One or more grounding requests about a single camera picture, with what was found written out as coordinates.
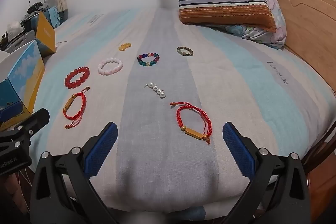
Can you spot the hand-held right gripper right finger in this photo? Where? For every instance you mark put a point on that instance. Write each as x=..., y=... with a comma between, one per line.
x=239, y=150

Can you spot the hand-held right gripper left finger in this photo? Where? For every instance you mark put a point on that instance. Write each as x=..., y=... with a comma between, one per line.
x=101, y=150

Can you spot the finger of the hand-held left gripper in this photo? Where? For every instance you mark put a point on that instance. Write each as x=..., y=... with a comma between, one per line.
x=36, y=119

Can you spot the white cardboard box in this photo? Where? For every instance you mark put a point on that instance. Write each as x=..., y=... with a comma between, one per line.
x=25, y=77

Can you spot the white pearl strand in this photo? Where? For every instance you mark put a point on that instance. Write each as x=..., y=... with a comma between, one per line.
x=157, y=90

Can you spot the grey suitcase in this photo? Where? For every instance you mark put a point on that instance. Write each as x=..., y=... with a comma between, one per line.
x=18, y=40

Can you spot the teal suitcase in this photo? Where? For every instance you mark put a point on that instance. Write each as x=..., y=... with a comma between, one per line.
x=51, y=16

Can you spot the yellow bead charm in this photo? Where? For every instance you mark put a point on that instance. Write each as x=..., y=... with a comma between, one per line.
x=124, y=46

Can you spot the clutter pile on suitcases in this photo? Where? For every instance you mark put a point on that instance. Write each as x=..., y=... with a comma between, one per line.
x=34, y=8

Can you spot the floral pillow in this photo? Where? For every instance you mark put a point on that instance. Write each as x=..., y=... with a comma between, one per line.
x=273, y=29

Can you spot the wooden headboard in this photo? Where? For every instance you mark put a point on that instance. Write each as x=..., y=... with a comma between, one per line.
x=309, y=24

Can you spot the striped red pillow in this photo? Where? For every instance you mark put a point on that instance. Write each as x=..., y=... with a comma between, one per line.
x=225, y=3

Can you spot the wooden bed frame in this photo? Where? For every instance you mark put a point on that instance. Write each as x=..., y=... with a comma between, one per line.
x=323, y=182

